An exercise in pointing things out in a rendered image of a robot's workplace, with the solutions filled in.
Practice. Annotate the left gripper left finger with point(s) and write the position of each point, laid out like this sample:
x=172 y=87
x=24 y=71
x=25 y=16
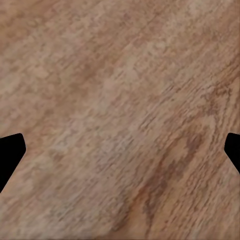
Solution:
x=12 y=149

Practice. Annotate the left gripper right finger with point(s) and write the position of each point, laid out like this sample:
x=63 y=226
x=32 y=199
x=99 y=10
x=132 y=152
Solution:
x=232 y=149

